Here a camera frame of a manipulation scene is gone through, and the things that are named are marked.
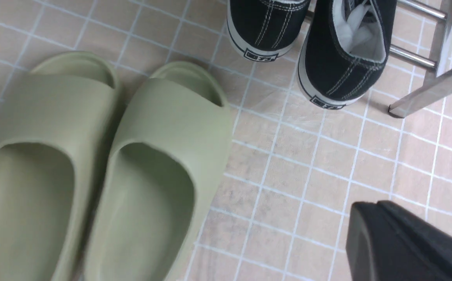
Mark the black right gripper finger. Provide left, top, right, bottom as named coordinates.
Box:
left=346, top=200, right=452, bottom=281

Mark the black canvas sneaker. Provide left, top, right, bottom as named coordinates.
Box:
left=298, top=0, right=397, bottom=110
left=227, top=0, right=311, bottom=62

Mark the silver metal shoe rack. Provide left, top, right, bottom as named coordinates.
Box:
left=304, top=0, right=452, bottom=119

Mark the right green foam slide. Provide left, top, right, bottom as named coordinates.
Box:
left=83, top=62, right=233, bottom=281

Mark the green foam slide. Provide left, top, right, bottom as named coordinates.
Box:
left=0, top=51, right=123, bottom=281
left=83, top=62, right=233, bottom=281

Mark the left green foam slide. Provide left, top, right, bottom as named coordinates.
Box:
left=0, top=51, right=123, bottom=281

